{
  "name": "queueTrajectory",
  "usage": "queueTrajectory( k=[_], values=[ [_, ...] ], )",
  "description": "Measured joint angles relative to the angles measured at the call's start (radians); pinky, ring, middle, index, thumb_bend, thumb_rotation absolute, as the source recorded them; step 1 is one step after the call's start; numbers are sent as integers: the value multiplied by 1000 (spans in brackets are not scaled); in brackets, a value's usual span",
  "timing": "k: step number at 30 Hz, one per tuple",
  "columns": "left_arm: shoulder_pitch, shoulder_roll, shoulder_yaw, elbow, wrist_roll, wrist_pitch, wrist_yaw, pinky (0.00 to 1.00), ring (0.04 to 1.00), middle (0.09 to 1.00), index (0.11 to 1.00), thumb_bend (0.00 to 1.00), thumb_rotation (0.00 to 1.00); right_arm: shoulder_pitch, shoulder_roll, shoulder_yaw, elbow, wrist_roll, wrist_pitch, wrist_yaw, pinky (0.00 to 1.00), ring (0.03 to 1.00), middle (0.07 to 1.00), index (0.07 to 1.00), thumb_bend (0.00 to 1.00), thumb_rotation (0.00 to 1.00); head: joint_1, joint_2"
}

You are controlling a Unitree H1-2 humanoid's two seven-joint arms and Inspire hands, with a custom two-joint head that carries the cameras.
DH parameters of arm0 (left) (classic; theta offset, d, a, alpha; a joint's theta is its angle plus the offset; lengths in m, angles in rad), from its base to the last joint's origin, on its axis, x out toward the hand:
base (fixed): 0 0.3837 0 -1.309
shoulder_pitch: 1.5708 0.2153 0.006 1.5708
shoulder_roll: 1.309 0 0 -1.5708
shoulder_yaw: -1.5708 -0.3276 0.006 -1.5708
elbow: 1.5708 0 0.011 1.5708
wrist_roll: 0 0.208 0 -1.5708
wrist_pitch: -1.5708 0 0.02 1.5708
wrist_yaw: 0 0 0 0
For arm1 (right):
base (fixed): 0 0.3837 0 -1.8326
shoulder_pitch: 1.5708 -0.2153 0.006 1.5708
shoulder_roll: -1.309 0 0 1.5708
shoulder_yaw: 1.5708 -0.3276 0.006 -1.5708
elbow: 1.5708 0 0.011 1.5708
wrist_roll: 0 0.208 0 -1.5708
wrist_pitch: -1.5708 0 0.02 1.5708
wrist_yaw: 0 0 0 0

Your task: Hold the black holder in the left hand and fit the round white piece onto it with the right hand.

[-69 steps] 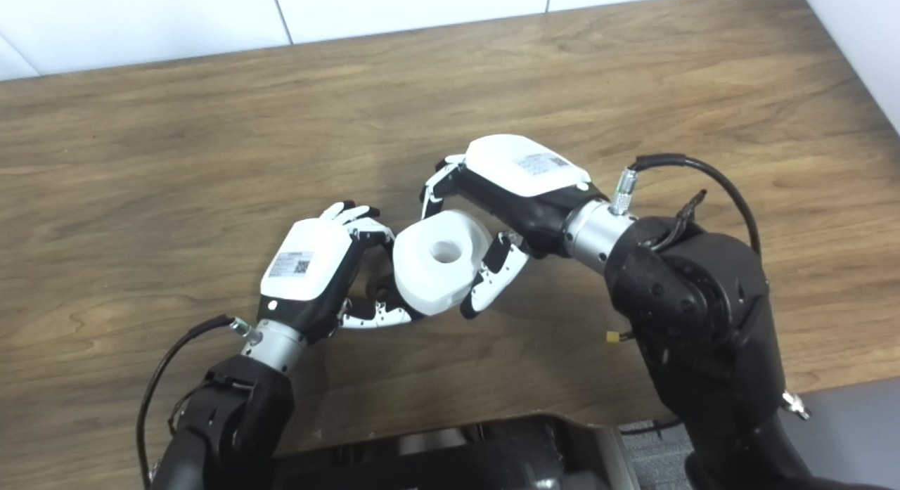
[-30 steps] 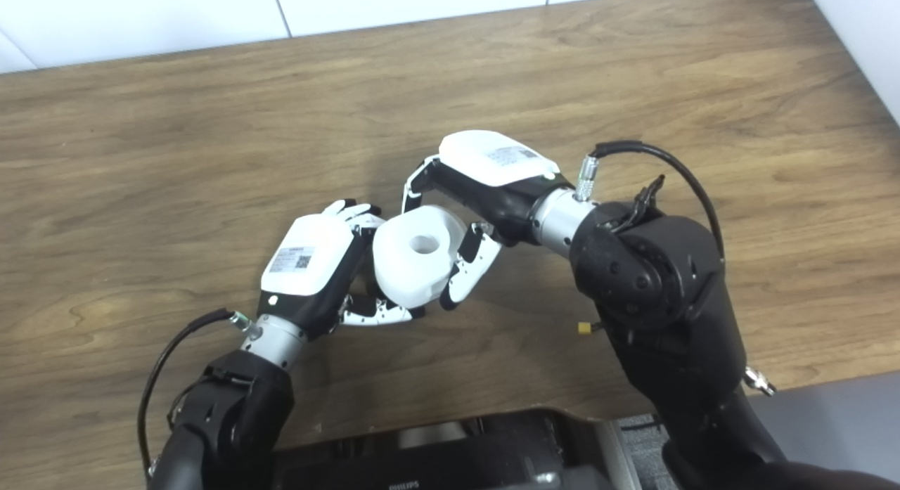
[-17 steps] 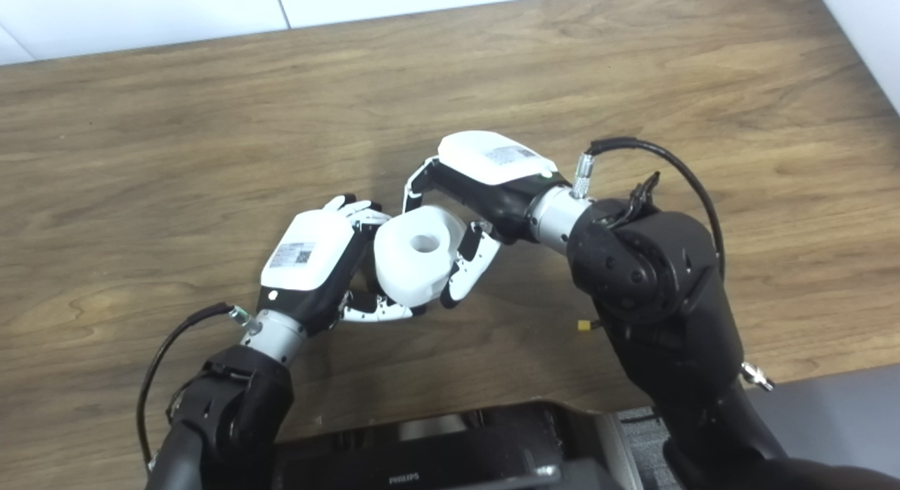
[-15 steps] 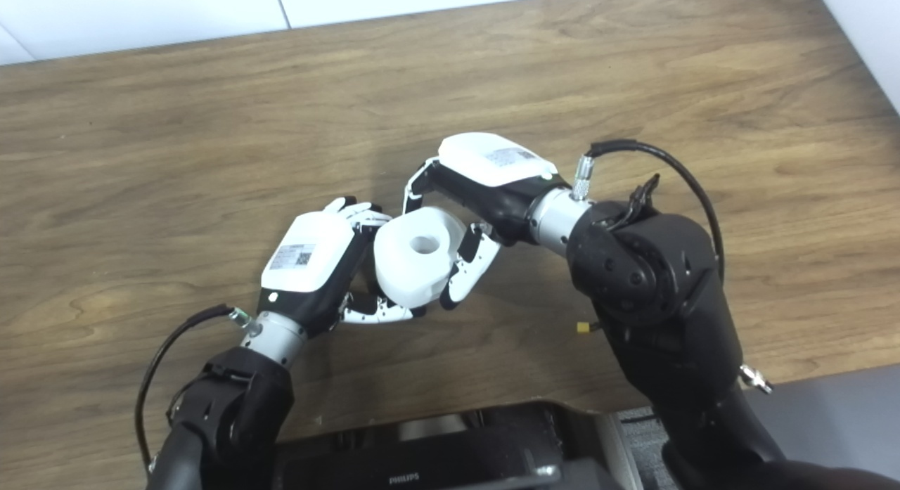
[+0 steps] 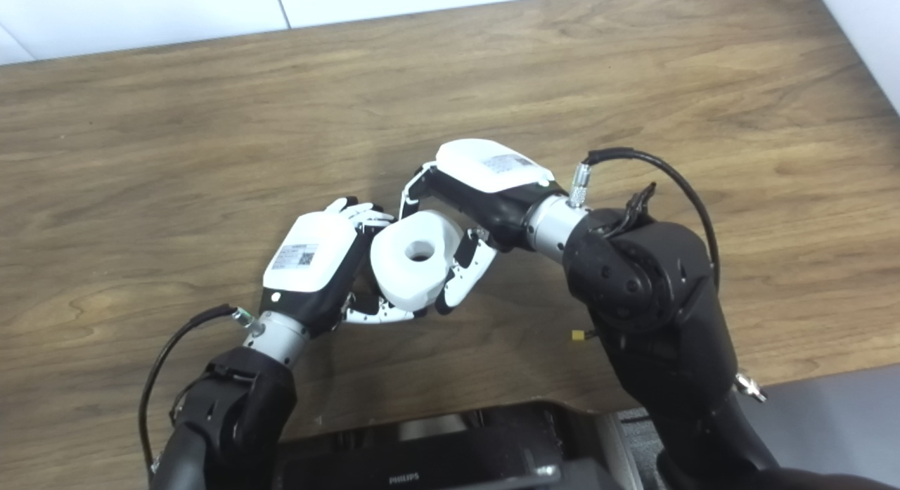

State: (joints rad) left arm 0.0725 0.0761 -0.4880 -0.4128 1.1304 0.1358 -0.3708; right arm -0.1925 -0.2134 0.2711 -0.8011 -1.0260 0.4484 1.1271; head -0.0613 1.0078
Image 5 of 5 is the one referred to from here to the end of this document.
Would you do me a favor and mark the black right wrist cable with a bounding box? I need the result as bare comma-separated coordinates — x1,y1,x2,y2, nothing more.
568,147,722,291

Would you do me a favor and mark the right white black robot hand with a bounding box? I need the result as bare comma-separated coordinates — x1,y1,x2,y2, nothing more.
398,138,569,315

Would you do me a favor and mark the round white piece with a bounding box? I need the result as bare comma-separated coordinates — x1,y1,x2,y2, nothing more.
370,210,466,312

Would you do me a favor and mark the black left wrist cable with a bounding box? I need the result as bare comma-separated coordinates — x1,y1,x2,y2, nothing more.
138,304,255,475

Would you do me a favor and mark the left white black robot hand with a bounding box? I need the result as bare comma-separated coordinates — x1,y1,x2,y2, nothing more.
259,197,430,337

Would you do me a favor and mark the black Philips monitor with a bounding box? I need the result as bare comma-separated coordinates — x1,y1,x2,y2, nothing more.
274,402,626,490

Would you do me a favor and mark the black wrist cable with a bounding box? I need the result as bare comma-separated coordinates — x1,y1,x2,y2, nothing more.
138,304,255,475
568,147,722,291

